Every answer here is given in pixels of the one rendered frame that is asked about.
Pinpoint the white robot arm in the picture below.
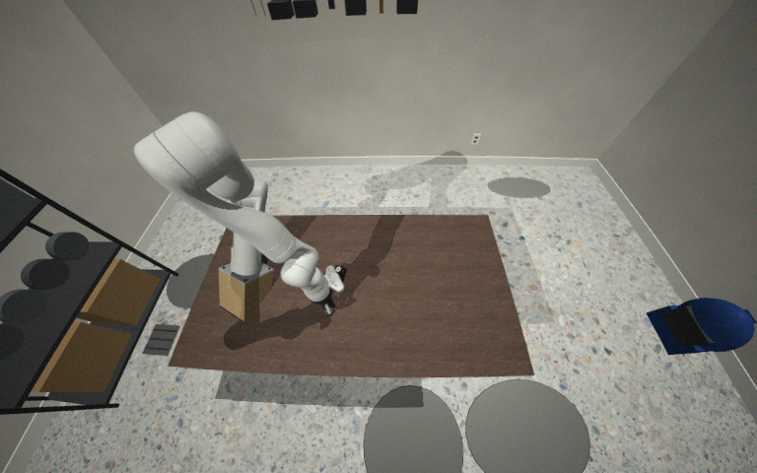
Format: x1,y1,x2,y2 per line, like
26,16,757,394
134,111,344,302

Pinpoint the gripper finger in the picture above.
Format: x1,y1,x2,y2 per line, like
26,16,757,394
321,299,335,316

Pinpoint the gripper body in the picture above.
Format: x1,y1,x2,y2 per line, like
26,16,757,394
313,289,332,307

